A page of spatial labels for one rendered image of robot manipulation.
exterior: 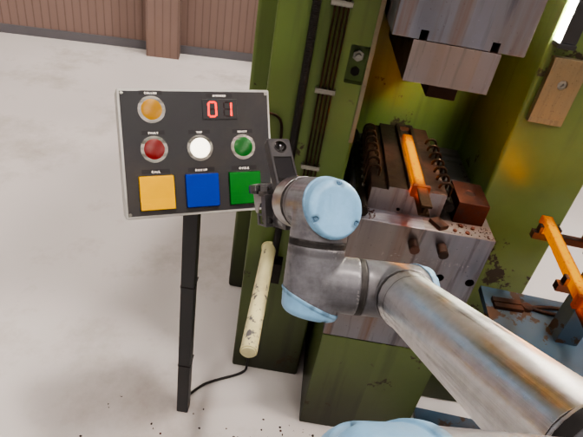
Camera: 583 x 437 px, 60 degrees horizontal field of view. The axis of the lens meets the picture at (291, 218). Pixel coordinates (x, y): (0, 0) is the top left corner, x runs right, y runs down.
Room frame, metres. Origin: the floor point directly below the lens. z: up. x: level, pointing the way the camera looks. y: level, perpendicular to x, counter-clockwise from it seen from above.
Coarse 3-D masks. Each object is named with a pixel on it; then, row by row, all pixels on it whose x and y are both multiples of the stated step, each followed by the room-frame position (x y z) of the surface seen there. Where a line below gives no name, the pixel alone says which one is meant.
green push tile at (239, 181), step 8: (232, 176) 0.99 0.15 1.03; (240, 176) 1.00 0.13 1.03; (248, 176) 1.01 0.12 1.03; (256, 176) 1.01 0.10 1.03; (232, 184) 0.98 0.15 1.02; (240, 184) 0.99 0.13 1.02; (248, 184) 1.00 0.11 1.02; (232, 192) 0.97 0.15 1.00; (240, 192) 0.98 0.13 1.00; (248, 192) 0.99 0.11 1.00; (232, 200) 0.96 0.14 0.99; (240, 200) 0.97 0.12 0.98; (248, 200) 0.98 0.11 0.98
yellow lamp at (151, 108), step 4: (148, 100) 0.99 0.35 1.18; (152, 100) 1.00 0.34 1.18; (144, 104) 0.99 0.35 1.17; (148, 104) 0.99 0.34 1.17; (152, 104) 0.99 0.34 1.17; (156, 104) 1.00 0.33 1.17; (144, 108) 0.98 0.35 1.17; (148, 108) 0.98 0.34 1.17; (152, 108) 0.99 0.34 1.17; (156, 108) 0.99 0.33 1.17; (160, 108) 1.00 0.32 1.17; (144, 112) 0.98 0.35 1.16; (148, 112) 0.98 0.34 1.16; (152, 112) 0.98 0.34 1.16; (156, 112) 0.99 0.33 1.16; (160, 112) 0.99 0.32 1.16; (144, 116) 0.97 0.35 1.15; (148, 116) 0.98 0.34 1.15; (152, 116) 0.98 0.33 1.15; (156, 116) 0.98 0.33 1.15
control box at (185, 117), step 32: (128, 96) 0.98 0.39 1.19; (160, 96) 1.01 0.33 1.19; (192, 96) 1.04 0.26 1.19; (224, 96) 1.07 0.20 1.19; (256, 96) 1.11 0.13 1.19; (128, 128) 0.95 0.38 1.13; (160, 128) 0.98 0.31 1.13; (192, 128) 1.01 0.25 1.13; (224, 128) 1.04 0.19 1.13; (256, 128) 1.07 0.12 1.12; (128, 160) 0.92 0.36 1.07; (160, 160) 0.94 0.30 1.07; (192, 160) 0.97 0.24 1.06; (224, 160) 1.01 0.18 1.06; (256, 160) 1.04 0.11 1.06; (128, 192) 0.88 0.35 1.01; (224, 192) 0.97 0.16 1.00
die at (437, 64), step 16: (400, 48) 1.30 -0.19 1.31; (416, 48) 1.16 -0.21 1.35; (432, 48) 1.16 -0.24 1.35; (448, 48) 1.16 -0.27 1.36; (464, 48) 1.16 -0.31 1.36; (400, 64) 1.24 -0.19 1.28; (416, 64) 1.16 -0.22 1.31; (432, 64) 1.16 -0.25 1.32; (448, 64) 1.16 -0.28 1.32; (464, 64) 1.16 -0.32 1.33; (480, 64) 1.16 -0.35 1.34; (496, 64) 1.16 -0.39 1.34; (416, 80) 1.16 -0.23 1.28; (432, 80) 1.16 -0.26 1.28; (448, 80) 1.16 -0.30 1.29; (464, 80) 1.16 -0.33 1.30; (480, 80) 1.16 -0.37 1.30
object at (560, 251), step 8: (544, 216) 1.19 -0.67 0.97; (544, 224) 1.16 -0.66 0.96; (552, 224) 1.15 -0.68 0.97; (544, 232) 1.14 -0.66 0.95; (552, 232) 1.11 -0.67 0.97; (552, 240) 1.08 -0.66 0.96; (560, 240) 1.08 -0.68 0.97; (552, 248) 1.06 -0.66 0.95; (560, 248) 1.04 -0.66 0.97; (560, 256) 1.01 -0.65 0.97; (568, 256) 1.01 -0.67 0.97; (560, 264) 0.99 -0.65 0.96; (568, 264) 0.98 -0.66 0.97; (568, 272) 0.95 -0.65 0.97; (576, 272) 0.95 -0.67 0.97; (576, 280) 0.92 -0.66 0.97; (568, 288) 0.92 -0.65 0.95; (576, 288) 0.89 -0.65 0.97; (576, 296) 0.86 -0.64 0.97; (576, 304) 0.85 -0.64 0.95; (576, 312) 0.85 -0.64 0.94
